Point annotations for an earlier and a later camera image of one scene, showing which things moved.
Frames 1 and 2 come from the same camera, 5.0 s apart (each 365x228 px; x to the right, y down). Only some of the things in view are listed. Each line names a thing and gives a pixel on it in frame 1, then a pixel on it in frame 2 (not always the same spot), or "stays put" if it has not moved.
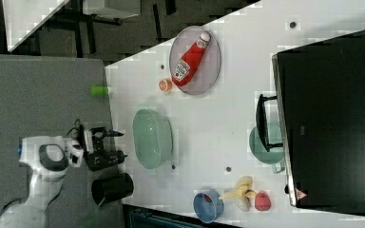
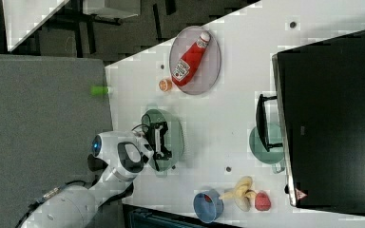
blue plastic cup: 208,211 stays put
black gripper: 99,158 → 155,133
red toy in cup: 207,198 stays put
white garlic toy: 243,203 stays put
